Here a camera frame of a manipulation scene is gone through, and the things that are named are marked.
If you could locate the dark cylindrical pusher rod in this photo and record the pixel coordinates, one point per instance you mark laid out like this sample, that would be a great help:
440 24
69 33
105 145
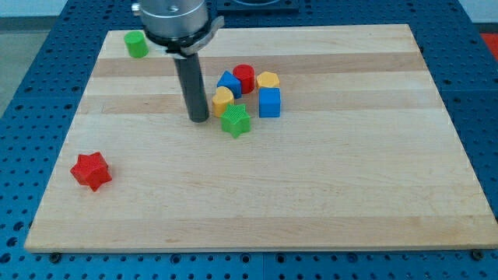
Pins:
193 88

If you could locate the red star block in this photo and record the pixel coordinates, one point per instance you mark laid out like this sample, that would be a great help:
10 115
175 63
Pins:
91 170

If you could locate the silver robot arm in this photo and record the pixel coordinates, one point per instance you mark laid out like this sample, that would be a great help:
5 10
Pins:
182 28

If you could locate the green star block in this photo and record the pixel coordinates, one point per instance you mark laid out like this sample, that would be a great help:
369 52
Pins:
236 120

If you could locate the blue triangle block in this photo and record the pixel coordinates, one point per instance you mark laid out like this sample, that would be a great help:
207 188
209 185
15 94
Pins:
231 82

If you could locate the yellow heart block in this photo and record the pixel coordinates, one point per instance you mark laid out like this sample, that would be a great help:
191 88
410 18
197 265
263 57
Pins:
222 98

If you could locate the red cylinder block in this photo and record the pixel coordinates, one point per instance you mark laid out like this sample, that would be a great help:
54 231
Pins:
245 74

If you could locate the green cylinder block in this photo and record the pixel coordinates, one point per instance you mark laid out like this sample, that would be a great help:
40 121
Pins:
136 45

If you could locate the yellow hexagon block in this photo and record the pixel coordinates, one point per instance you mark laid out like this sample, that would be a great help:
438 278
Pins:
267 80

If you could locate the blue cube block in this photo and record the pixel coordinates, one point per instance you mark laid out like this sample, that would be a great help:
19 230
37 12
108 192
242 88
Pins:
269 102

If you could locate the wooden board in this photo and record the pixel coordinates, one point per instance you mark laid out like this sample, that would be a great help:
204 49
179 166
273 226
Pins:
364 155

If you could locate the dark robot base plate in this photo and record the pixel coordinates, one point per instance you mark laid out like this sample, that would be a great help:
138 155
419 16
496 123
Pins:
256 5

